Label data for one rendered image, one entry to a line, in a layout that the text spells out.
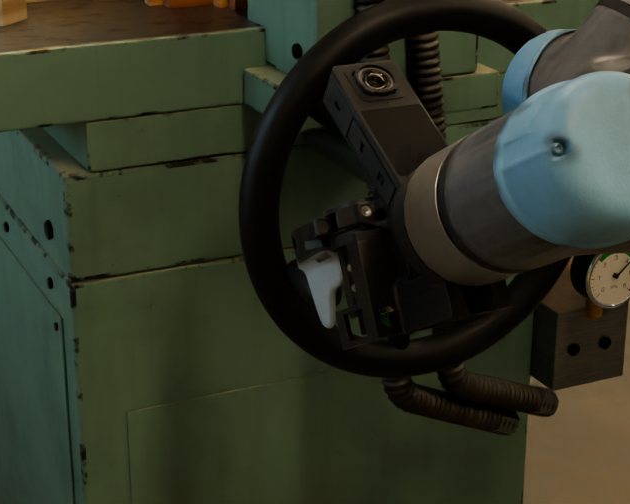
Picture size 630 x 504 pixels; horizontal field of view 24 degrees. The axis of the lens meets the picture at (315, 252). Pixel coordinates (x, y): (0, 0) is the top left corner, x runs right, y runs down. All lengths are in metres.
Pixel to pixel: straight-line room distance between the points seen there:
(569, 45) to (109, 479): 0.60
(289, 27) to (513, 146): 0.48
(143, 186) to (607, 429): 1.47
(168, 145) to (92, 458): 0.27
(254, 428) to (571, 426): 1.28
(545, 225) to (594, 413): 1.90
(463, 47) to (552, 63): 0.30
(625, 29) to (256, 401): 0.57
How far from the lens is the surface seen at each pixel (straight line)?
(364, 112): 0.83
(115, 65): 1.12
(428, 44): 1.10
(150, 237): 1.17
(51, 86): 1.11
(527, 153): 0.65
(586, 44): 0.83
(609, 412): 2.55
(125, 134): 1.14
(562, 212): 0.64
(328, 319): 0.91
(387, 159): 0.81
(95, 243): 1.16
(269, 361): 1.26
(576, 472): 2.36
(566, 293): 1.39
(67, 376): 1.23
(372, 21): 0.99
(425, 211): 0.73
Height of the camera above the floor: 1.14
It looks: 21 degrees down
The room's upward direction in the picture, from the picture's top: straight up
